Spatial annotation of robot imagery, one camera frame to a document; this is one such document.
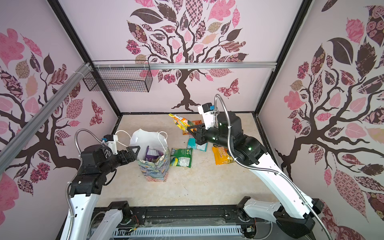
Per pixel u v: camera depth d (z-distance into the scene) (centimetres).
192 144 98
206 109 50
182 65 93
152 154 88
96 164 50
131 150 63
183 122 58
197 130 53
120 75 95
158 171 73
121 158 61
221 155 90
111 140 62
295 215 36
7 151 50
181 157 92
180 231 155
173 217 75
